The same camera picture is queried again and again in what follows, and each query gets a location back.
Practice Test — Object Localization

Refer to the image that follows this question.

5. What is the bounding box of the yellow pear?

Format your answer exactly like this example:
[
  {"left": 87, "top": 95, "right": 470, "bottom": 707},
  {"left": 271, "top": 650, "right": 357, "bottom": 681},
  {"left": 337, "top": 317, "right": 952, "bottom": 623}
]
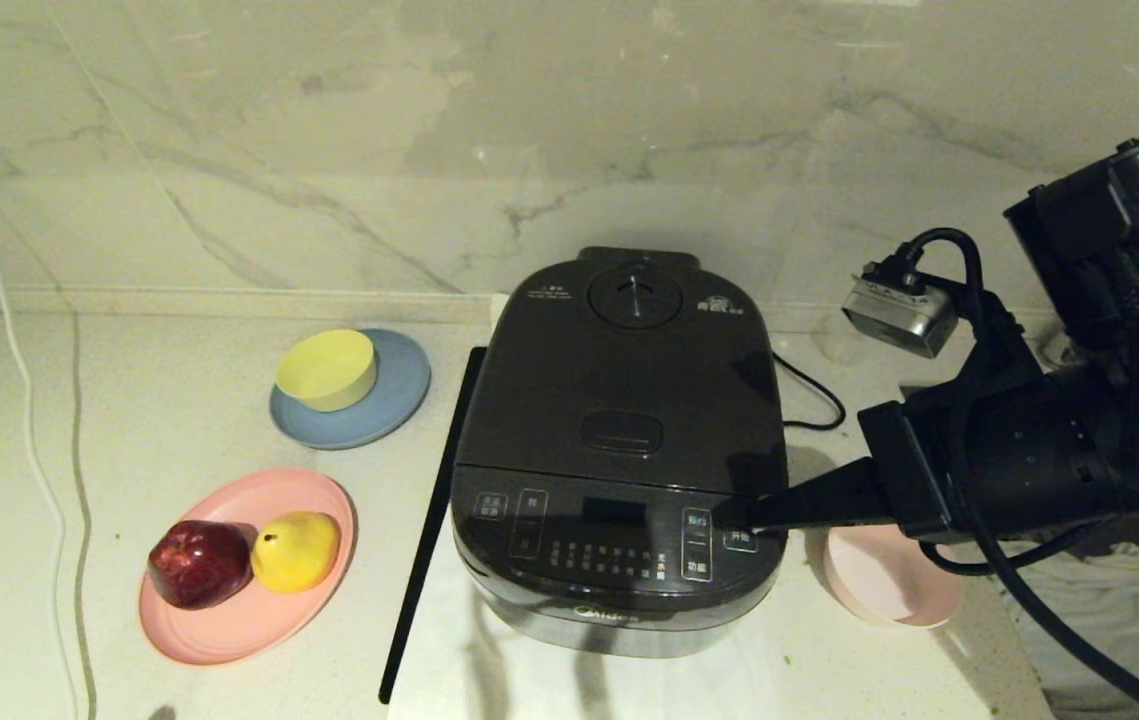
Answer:
[{"left": 250, "top": 511, "right": 342, "bottom": 594}]

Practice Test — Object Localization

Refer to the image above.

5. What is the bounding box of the grey rag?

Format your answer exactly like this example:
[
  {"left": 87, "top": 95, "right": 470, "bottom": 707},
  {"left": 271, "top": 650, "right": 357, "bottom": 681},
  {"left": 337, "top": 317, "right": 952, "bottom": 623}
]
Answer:
[{"left": 989, "top": 545, "right": 1139, "bottom": 716}]

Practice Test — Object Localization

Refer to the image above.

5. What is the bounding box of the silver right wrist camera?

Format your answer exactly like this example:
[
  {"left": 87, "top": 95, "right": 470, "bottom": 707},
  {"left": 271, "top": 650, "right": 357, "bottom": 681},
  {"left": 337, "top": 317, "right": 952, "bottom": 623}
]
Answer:
[{"left": 841, "top": 260, "right": 961, "bottom": 360}]

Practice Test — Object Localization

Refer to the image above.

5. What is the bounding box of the black cooker power cord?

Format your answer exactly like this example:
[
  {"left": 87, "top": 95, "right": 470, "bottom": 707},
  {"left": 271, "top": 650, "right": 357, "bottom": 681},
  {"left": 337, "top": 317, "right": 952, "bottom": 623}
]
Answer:
[{"left": 769, "top": 350, "right": 848, "bottom": 433}]

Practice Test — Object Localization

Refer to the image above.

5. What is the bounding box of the pink plate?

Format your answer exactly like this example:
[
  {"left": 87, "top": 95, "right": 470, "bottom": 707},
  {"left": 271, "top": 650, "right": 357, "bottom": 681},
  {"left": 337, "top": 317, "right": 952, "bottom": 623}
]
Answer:
[{"left": 138, "top": 468, "right": 358, "bottom": 666}]

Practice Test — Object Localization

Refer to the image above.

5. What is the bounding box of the red apple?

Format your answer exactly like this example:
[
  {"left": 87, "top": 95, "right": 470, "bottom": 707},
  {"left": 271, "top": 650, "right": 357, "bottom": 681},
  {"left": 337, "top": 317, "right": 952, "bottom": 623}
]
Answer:
[{"left": 148, "top": 519, "right": 254, "bottom": 611}]

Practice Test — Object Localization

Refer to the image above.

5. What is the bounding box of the pink bowl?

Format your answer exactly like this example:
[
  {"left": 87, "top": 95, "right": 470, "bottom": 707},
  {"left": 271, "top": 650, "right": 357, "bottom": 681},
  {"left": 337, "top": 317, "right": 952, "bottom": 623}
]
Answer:
[{"left": 822, "top": 525, "right": 966, "bottom": 629}]

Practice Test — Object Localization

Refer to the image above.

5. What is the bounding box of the black rice cooker lid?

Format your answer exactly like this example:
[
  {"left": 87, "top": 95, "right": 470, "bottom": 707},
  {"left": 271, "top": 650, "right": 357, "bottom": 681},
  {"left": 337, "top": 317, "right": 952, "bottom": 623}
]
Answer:
[{"left": 454, "top": 247, "right": 792, "bottom": 503}]

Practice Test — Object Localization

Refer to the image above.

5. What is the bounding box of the yellow bowl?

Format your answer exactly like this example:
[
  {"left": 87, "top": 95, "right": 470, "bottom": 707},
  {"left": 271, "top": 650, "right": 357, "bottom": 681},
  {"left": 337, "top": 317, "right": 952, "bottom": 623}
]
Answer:
[{"left": 275, "top": 330, "right": 379, "bottom": 413}]

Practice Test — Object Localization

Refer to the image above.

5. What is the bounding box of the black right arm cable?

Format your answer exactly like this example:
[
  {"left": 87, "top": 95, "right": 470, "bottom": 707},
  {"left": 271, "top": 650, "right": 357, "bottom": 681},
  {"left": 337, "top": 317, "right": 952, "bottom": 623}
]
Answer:
[{"left": 887, "top": 228, "right": 1139, "bottom": 720}]

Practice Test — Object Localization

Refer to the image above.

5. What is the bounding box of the blue plate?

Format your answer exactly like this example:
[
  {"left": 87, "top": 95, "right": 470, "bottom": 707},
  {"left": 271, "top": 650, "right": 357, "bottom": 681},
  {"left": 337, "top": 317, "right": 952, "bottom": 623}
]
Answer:
[{"left": 269, "top": 328, "right": 432, "bottom": 451}]

